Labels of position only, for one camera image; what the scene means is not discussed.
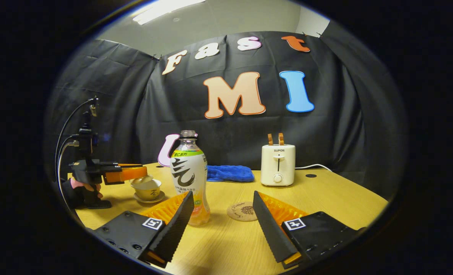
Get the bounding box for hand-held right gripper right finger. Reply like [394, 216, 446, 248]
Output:
[252, 190, 366, 270]

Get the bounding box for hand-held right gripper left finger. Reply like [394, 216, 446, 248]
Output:
[93, 190, 195, 269]

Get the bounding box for beige ceramic teacup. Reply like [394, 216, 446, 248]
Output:
[130, 178, 162, 201]

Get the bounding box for round cork coaster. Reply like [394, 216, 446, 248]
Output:
[227, 201, 258, 222]

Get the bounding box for clear labelled water bottle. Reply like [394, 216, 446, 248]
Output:
[170, 130, 211, 226]

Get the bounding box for beige ceramic saucer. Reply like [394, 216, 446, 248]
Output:
[133, 191, 166, 204]

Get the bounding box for cream toaster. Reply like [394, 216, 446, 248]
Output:
[260, 144, 296, 187]

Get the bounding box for blue towel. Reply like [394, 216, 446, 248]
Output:
[206, 165, 255, 183]

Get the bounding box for black backdrop cloth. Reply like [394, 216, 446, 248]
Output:
[45, 31, 407, 201]

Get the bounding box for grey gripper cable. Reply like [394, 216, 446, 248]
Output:
[57, 141, 80, 209]

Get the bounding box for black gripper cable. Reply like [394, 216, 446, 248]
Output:
[54, 99, 96, 180]

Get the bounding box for white toaster cable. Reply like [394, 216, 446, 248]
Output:
[295, 164, 333, 172]

